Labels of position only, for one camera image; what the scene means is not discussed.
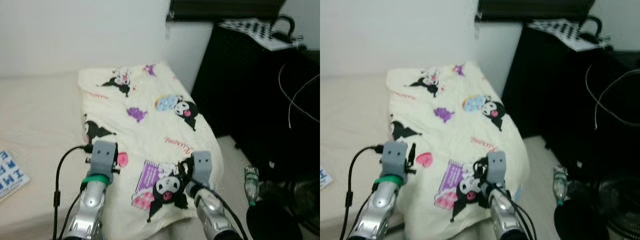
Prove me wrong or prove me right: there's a white blue lettered book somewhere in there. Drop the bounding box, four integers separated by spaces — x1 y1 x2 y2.
320 167 335 190
0 149 31 201

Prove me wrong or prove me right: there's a cream cartoon print duvet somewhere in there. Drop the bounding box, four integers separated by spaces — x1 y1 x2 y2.
386 62 531 240
77 62 224 240

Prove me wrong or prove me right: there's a clear plastic bottle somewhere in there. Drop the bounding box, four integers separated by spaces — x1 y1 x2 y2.
244 166 261 207
552 166 571 207

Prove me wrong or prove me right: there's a black cabinet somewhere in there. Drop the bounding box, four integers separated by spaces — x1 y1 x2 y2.
501 20 640 176
191 20 321 176

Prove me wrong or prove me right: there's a black floor fan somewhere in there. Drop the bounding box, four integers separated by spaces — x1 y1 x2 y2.
246 172 321 240
554 172 640 240

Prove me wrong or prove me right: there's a black white checkerboard sheet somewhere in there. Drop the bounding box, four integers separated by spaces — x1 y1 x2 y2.
527 18 608 52
218 17 301 51

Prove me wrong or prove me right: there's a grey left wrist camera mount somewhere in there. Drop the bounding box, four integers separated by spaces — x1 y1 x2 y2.
91 140 118 176
381 141 408 176

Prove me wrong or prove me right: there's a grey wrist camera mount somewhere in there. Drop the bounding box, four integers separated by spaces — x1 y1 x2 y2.
91 140 118 176
191 151 213 186
381 141 408 176
486 151 507 186

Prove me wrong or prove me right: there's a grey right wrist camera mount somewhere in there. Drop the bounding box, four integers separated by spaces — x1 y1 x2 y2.
486 151 507 186
191 151 213 186

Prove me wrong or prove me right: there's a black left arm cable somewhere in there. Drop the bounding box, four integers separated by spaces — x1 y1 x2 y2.
52 145 93 240
342 145 385 240

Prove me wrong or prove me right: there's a thin white cable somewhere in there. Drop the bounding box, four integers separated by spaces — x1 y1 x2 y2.
585 64 640 130
277 62 321 130

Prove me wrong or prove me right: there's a black looped strap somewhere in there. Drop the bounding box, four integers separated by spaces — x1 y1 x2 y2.
270 15 297 44
577 15 605 44

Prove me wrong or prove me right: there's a dark window frame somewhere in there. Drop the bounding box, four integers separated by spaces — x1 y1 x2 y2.
475 0 597 22
166 0 287 22

